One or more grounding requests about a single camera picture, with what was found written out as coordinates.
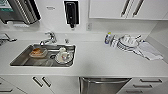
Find stainless steel dishwasher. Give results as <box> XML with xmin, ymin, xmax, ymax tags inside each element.
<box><xmin>78</xmin><ymin>76</ymin><xmax>133</xmax><ymax>94</ymax></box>

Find steel paper towel dispenser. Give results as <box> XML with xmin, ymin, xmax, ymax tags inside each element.
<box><xmin>0</xmin><ymin>0</ymin><xmax>42</xmax><ymax>26</ymax></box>

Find steel kitchen sink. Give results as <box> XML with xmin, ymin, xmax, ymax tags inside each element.
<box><xmin>9</xmin><ymin>43</ymin><xmax>77</xmax><ymax>68</ymax></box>

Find white cup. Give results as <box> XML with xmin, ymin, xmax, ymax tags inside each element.
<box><xmin>58</xmin><ymin>47</ymin><xmax>68</xmax><ymax>58</ymax></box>

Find orange bowl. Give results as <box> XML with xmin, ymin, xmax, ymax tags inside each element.
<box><xmin>29</xmin><ymin>47</ymin><xmax>48</xmax><ymax>59</ymax></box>

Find black soap dispenser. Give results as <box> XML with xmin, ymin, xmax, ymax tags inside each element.
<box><xmin>63</xmin><ymin>0</ymin><xmax>80</xmax><ymax>30</ymax></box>

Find blue dish soap bottle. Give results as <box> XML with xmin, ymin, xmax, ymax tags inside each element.
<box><xmin>103</xmin><ymin>32</ymin><xmax>113</xmax><ymax>46</ymax></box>

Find white wall outlet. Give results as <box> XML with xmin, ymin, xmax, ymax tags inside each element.
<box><xmin>86</xmin><ymin>22</ymin><xmax>93</xmax><ymax>32</ymax></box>

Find chrome sink faucet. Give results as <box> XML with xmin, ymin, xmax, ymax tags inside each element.
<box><xmin>39</xmin><ymin>31</ymin><xmax>58</xmax><ymax>47</ymax></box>

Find white wall cabinet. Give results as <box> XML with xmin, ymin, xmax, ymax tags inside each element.
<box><xmin>88</xmin><ymin>0</ymin><xmax>168</xmax><ymax>20</ymax></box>

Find stack of white dishes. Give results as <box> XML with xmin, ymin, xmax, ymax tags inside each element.
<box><xmin>114</xmin><ymin>34</ymin><xmax>143</xmax><ymax>53</ymax></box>

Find white base cabinet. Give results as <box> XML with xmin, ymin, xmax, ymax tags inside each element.
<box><xmin>0</xmin><ymin>74</ymin><xmax>168</xmax><ymax>94</ymax></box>

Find wire dish rack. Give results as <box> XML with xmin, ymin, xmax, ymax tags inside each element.
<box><xmin>0</xmin><ymin>33</ymin><xmax>18</xmax><ymax>46</ymax></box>

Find white dish cloth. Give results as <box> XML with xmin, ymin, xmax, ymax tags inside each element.
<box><xmin>138</xmin><ymin>41</ymin><xmax>165</xmax><ymax>62</ymax></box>

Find white plate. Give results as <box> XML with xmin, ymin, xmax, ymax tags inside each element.
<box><xmin>53</xmin><ymin>51</ymin><xmax>74</xmax><ymax>65</ymax></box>

